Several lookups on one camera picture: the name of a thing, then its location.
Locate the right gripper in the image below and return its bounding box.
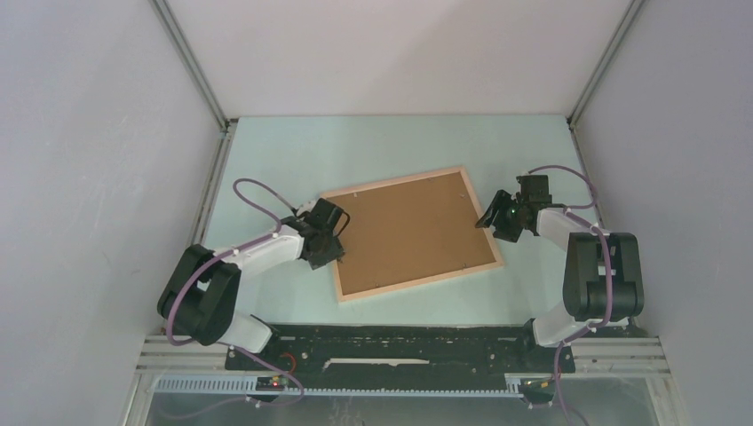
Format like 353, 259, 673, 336
473, 189, 527, 243

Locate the wooden picture frame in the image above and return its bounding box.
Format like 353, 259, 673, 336
320, 165, 505, 304

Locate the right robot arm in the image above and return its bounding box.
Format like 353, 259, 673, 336
475, 190, 645, 371

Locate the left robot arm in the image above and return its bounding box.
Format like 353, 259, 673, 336
157, 223, 345, 370

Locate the right corner metal profile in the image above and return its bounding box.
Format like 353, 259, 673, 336
567, 0, 648, 130

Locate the corner metal profile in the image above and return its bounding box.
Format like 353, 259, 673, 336
149, 0, 230, 131
567, 0, 648, 130

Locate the left corner metal profile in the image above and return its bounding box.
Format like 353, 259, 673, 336
149, 0, 230, 131

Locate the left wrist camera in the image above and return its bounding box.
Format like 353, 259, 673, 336
305, 198, 351, 235

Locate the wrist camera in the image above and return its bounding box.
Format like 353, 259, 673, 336
516, 174, 552, 205
305, 198, 351, 235

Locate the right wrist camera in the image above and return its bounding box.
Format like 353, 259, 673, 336
516, 174, 552, 205

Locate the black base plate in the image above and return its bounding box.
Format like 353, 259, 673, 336
259, 324, 575, 391

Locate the white cable duct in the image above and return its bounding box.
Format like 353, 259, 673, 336
152, 375, 523, 398

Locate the aluminium rail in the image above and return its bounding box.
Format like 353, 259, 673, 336
136, 336, 670, 378

